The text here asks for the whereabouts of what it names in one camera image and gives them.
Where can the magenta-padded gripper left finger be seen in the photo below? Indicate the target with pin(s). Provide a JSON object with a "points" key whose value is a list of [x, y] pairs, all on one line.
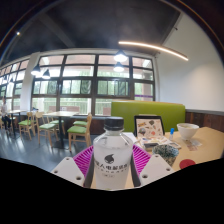
{"points": [[81, 161]]}

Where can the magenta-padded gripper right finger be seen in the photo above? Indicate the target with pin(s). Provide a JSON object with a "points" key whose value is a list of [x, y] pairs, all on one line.
{"points": [[143, 160]]}

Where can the clear black-capped water bottle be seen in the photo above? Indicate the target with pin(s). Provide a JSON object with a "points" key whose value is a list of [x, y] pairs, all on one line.
{"points": [[112, 156]]}

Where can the small cards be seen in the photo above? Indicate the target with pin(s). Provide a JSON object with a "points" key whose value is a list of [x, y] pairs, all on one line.
{"points": [[156, 141]]}

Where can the green speckled ceramic mug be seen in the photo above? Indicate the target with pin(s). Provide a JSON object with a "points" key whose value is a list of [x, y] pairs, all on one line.
{"points": [[165, 154]]}

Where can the wooden chairs with green seats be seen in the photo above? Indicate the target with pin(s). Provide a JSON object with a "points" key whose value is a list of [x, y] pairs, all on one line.
{"points": [[78, 130]]}

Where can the black-framed picture stand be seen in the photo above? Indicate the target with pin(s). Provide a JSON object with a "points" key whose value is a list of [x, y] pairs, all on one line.
{"points": [[149, 126]]}

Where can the small blue-capped bottle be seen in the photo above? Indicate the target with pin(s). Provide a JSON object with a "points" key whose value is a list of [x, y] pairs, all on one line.
{"points": [[171, 133]]}

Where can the green upholstered bench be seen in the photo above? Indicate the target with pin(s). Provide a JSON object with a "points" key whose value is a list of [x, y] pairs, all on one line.
{"points": [[150, 111]]}

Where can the wooden dining table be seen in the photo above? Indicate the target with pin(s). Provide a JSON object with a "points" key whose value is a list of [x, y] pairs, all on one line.
{"points": [[16, 111], [60, 114]]}

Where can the small printed paper slip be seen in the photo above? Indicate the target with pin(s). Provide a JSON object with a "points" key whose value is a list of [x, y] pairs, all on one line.
{"points": [[193, 144]]}

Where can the white ceramic bowl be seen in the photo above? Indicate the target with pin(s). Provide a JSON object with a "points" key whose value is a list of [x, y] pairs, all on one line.
{"points": [[187, 130]]}

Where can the person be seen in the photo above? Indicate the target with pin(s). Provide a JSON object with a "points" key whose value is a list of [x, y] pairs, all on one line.
{"points": [[4, 111]]}

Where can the long curved ceiling light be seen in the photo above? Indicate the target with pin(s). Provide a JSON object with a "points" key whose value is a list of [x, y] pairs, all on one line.
{"points": [[150, 46]]}

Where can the dark-framed window wall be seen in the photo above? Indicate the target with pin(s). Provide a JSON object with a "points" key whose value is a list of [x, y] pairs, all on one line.
{"points": [[93, 85]]}

